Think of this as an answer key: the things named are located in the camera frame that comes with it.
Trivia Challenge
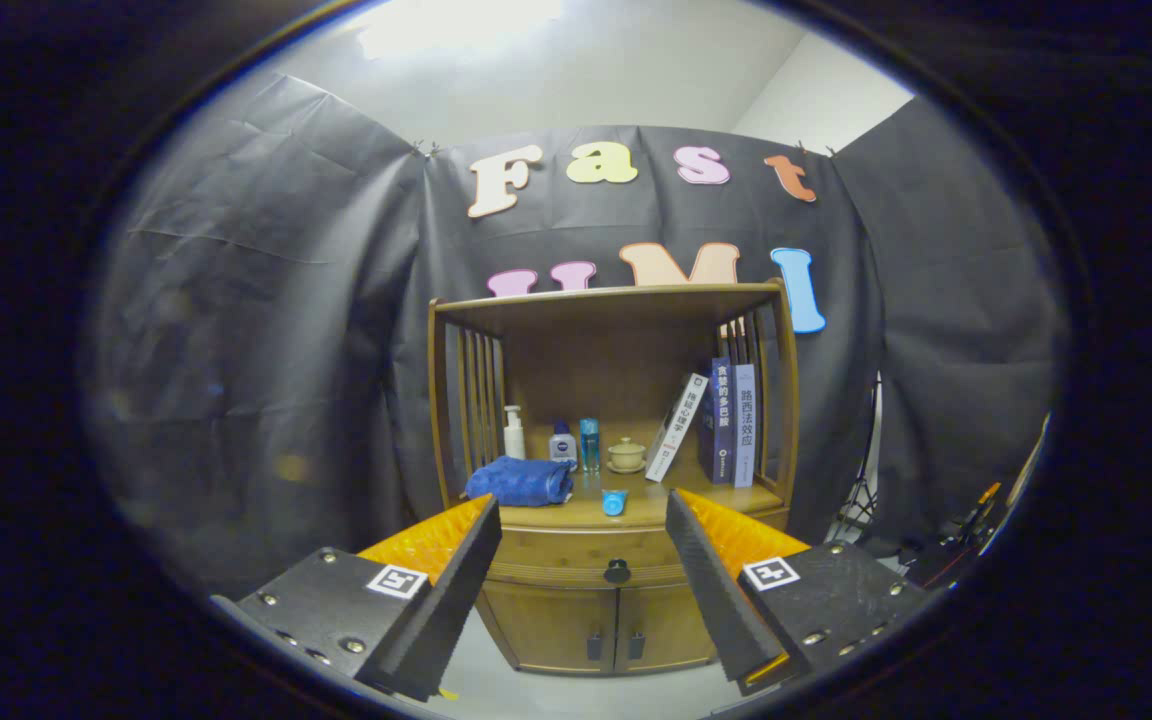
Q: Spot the black tripod stand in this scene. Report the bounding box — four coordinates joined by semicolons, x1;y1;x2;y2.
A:
831;375;882;546

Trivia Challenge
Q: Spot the light purple book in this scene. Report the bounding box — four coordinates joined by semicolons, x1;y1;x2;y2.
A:
733;363;758;489

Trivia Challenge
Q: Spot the wooden cabinet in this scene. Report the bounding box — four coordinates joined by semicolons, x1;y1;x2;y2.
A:
426;282;802;676

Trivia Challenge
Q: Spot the dark blue book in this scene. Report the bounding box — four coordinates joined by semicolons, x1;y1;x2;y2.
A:
712;357;737;485

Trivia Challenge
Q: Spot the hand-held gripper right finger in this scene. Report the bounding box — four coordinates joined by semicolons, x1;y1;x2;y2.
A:
664;488;932;697

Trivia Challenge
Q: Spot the wooden countertop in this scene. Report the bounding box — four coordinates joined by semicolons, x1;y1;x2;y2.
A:
456;470;787;531

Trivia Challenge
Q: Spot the blue folded towel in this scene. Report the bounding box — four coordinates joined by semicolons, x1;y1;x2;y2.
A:
464;456;576;507

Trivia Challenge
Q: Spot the black book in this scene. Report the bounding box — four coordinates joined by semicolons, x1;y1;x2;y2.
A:
698;380;717;479

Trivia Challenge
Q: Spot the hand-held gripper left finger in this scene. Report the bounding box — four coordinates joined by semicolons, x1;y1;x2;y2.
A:
211;493;503;701

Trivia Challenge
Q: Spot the black equipment with orange clip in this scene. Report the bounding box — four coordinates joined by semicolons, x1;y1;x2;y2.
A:
936;483;1005;561

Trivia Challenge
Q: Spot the white book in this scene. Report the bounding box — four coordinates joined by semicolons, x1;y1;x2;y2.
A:
645;373;709;483

